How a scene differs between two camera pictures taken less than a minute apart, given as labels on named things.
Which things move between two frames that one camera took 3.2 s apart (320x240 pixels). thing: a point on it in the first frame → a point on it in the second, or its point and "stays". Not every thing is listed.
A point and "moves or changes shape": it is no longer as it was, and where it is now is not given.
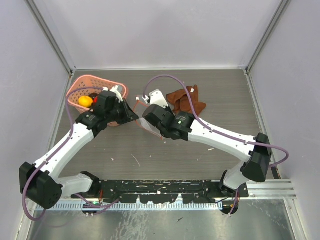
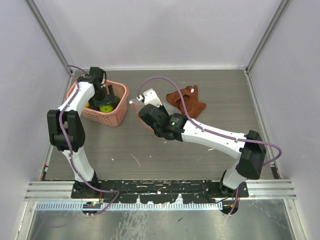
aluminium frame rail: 270,189 stays
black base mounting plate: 168,191 stays
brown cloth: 180,101 stays
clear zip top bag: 139,107 moves or changes shape
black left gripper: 131,115 → 94,104
